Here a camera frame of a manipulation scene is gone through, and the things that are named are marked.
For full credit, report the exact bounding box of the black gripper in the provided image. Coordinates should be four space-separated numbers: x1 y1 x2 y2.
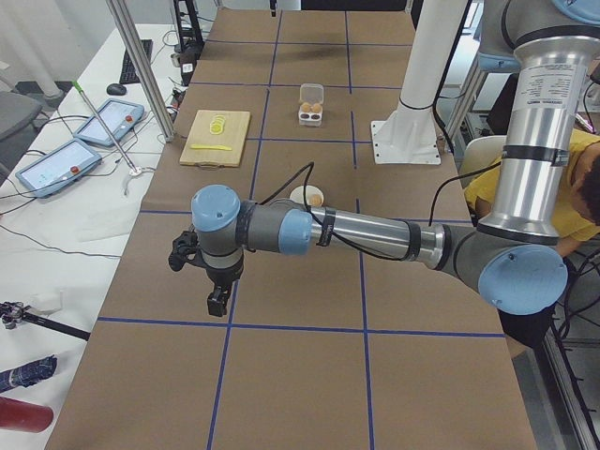
202 252 244 316

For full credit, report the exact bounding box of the clear plastic egg box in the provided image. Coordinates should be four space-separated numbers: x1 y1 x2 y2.
298 83 324 127

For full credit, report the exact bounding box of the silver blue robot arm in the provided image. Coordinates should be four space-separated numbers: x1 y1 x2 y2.
190 1 599 316

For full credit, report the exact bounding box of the white bowl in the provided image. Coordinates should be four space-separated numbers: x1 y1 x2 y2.
290 185 324 206

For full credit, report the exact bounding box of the yellow plastic knife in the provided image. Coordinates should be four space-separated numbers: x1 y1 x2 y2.
189 144 233 151

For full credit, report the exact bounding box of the bamboo cutting board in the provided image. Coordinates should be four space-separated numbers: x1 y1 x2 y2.
179 110 250 168

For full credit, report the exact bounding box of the folded blue umbrella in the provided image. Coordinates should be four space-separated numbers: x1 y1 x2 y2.
0 355 57 393

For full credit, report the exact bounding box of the black tripod stick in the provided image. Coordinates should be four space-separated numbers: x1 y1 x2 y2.
1 302 91 341

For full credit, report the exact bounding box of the blue teach pendant tablet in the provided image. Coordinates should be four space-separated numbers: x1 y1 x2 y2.
16 139 101 198
73 98 144 147

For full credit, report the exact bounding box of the red cylinder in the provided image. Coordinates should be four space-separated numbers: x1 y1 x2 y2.
0 397 54 433

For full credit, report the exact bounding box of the black computer mouse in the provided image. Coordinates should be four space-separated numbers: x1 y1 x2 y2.
106 83 128 97

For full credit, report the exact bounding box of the black keyboard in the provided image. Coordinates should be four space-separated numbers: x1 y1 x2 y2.
118 38 155 85

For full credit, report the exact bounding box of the silver rod green tip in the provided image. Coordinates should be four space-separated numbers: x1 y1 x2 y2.
71 81 143 177

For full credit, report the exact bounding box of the grey office chair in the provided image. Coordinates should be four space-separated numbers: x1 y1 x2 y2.
1 91 42 182

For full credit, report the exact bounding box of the person in yellow shirt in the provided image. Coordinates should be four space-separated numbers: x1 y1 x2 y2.
464 128 599 358

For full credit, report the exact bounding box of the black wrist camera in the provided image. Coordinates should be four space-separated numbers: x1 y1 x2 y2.
168 231 205 272

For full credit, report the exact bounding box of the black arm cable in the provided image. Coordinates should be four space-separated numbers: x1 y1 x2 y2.
259 161 502 261

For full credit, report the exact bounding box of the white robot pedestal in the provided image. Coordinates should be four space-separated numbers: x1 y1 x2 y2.
371 0 469 165

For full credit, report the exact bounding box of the aluminium frame post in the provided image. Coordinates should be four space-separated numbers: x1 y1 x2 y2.
106 0 174 143

